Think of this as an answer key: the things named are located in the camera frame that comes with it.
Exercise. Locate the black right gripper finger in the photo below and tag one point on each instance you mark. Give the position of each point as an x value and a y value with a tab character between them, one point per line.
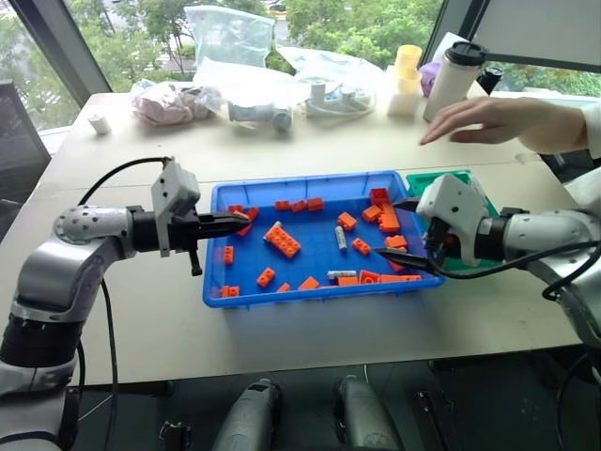
404	258
408	204

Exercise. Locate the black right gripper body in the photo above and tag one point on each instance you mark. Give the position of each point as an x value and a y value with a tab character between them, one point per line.
441	242

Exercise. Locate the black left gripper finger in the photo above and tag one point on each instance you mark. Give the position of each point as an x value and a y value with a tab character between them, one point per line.
218	219
218	230

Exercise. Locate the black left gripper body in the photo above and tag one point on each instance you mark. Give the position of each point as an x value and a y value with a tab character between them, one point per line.
184	232

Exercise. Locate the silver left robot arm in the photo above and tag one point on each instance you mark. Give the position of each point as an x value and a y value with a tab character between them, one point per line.
70	263

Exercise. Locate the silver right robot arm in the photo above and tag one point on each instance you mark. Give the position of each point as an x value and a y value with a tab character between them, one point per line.
540	230

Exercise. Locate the green plastic tray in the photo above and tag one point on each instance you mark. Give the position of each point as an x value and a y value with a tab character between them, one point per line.
462	270

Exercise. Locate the person's bare hand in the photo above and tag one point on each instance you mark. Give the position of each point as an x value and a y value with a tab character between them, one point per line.
507	122

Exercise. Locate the orange plastic bar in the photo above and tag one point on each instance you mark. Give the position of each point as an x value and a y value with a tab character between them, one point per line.
401	278

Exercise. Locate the red-orange square building block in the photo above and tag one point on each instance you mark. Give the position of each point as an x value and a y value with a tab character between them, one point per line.
379	196

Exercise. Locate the large orange brick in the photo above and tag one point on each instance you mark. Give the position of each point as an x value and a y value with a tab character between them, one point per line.
283	241

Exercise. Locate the blue plastic tray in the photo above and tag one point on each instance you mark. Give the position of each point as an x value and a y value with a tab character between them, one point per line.
319	260

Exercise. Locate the plastic bag with grey fittings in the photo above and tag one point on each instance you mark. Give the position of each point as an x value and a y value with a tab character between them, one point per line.
256	101

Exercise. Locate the purple object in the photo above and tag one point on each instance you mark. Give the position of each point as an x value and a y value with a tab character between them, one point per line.
429	80

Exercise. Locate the plastic bag with pink contents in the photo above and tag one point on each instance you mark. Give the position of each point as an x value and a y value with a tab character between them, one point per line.
164	104

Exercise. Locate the white tumbler with black lid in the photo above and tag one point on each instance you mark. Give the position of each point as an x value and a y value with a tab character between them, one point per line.
451	84

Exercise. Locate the small white cylinder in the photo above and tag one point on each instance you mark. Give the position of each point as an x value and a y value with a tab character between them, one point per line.
99	124

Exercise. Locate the plastic bag with white fittings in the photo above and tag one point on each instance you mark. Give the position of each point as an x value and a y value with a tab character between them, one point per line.
333	89

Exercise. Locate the yellow plastic cup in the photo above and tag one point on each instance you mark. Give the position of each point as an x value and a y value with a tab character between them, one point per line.
407	61

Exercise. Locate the black round object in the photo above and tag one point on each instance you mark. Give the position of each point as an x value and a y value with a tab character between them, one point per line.
489	79

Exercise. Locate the grey rounded robot leg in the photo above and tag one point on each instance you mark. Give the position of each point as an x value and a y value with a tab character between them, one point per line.
364	415
249	418

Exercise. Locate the clear bluish plastic bag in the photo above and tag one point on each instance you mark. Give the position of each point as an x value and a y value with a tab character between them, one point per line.
230	37

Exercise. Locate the dark chair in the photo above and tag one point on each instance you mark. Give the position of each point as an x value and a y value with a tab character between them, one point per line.
19	136

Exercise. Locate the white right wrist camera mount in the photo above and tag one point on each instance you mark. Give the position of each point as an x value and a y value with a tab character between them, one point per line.
451	199

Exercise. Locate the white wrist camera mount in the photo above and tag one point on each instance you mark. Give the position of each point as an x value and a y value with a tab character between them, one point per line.
176	188
451	199

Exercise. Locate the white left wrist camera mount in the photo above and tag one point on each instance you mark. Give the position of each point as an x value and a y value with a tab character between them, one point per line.
176	188

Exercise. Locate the grey panel with dark frame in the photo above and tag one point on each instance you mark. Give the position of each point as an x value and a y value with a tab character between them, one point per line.
540	28

